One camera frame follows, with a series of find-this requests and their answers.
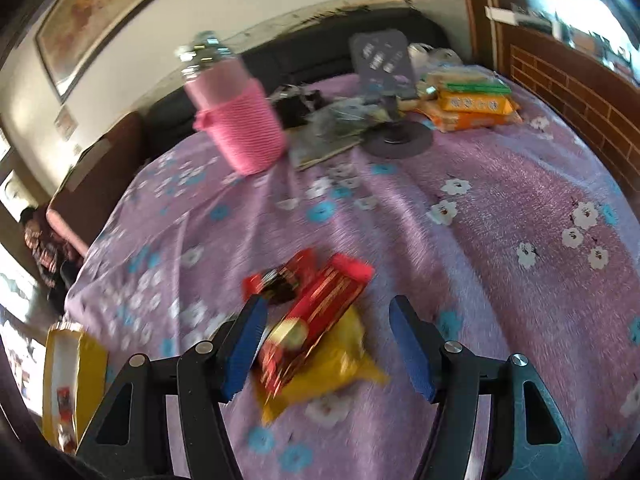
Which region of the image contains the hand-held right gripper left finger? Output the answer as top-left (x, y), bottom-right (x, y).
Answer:
top-left (75, 294), bottom-right (268, 480)

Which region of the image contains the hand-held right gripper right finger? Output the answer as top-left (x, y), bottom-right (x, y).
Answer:
top-left (389, 295), bottom-right (586, 480)

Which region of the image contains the yellow snack packet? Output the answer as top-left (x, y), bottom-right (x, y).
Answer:
top-left (250, 305), bottom-right (392, 427)

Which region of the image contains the red black snack packet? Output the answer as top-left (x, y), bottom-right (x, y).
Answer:
top-left (242, 248), bottom-right (317, 306)

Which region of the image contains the long red snack packet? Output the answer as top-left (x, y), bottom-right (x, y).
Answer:
top-left (255, 253), bottom-right (376, 399)

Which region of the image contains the yellow cardboard box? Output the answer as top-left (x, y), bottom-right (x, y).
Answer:
top-left (41, 323), bottom-right (109, 454)

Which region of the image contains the purple floral tablecloth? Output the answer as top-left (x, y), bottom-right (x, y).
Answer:
top-left (64, 64), bottom-right (640, 480)

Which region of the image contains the beige flat pad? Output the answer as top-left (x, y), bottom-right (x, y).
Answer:
top-left (289, 125), bottom-right (372, 171)

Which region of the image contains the pink bottle with knit sleeve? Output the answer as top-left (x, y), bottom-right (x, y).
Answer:
top-left (174, 30), bottom-right (289, 177)

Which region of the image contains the orange cracker packet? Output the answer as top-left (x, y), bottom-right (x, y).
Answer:
top-left (437, 90), bottom-right (517, 116)
top-left (416, 104), bottom-right (524, 134)

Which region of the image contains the clear plastic bag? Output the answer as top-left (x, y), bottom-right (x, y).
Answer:
top-left (304, 97), bottom-right (397, 142)

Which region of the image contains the black charger box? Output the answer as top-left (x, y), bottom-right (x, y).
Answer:
top-left (272, 87), bottom-right (327, 129)

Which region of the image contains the green striped packet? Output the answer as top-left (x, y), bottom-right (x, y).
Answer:
top-left (424, 70), bottom-right (512, 96)

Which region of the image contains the grey phone stand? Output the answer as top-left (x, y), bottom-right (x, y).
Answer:
top-left (348, 31), bottom-right (434, 160)

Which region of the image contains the black sofa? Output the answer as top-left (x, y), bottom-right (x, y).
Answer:
top-left (144, 7), bottom-right (452, 147)

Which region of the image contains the white window ledge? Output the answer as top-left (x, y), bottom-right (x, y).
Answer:
top-left (484, 5), bottom-right (562, 29)

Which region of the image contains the row of windowsill items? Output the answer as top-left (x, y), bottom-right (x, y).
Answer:
top-left (515, 1), bottom-right (640, 87)

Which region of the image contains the framed wall picture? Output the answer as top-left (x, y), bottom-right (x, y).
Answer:
top-left (34, 0), bottom-right (202, 104)

